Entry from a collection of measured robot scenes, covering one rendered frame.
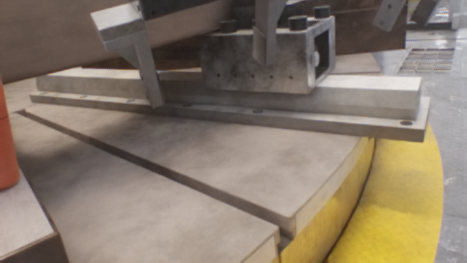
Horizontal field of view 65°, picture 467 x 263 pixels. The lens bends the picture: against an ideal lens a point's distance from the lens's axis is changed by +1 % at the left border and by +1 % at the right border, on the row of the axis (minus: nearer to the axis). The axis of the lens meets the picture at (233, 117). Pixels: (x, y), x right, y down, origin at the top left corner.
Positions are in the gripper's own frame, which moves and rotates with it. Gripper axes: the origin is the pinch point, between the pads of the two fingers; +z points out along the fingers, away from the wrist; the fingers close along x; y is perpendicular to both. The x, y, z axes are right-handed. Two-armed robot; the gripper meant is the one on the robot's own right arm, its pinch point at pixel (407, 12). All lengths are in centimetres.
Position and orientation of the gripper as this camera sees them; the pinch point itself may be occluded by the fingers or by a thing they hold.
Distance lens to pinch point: 64.8
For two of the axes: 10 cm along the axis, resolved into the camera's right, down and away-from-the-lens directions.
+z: -2.5, 8.0, 5.4
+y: 6.4, 5.5, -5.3
